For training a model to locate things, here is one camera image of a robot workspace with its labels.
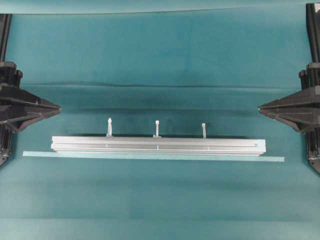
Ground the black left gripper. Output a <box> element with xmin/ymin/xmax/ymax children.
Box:
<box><xmin>0</xmin><ymin>83</ymin><xmax>61</xmax><ymax>132</ymax></box>

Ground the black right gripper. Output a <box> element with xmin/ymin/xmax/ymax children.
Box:
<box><xmin>258</xmin><ymin>85</ymin><xmax>320</xmax><ymax>133</ymax></box>

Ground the large silver metal rail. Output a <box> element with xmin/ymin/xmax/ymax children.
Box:
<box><xmin>50</xmin><ymin>136</ymin><xmax>267</xmax><ymax>161</ymax></box>

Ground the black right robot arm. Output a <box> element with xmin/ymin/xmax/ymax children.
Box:
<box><xmin>258</xmin><ymin>3</ymin><xmax>320</xmax><ymax>173</ymax></box>

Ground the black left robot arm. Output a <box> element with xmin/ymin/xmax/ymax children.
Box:
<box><xmin>0</xmin><ymin>14</ymin><xmax>61</xmax><ymax>165</ymax></box>

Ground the light green tape strip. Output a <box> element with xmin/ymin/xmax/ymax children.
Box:
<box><xmin>22</xmin><ymin>151</ymin><xmax>285</xmax><ymax>163</ymax></box>

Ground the white cable tie left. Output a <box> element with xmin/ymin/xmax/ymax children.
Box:
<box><xmin>106</xmin><ymin>117</ymin><xmax>113</xmax><ymax>137</ymax></box>

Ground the white cable tie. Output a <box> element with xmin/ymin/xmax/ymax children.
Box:
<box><xmin>201</xmin><ymin>123</ymin><xmax>207</xmax><ymax>139</ymax></box>
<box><xmin>106</xmin><ymin>117</ymin><xmax>113</xmax><ymax>137</ymax></box>
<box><xmin>153</xmin><ymin>120</ymin><xmax>161</xmax><ymax>138</ymax></box>

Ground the white cable tie right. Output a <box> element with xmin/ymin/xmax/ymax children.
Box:
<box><xmin>201</xmin><ymin>123</ymin><xmax>207</xmax><ymax>139</ymax></box>

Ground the white cable tie middle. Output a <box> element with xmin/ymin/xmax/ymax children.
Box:
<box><xmin>153</xmin><ymin>120</ymin><xmax>161</xmax><ymax>138</ymax></box>

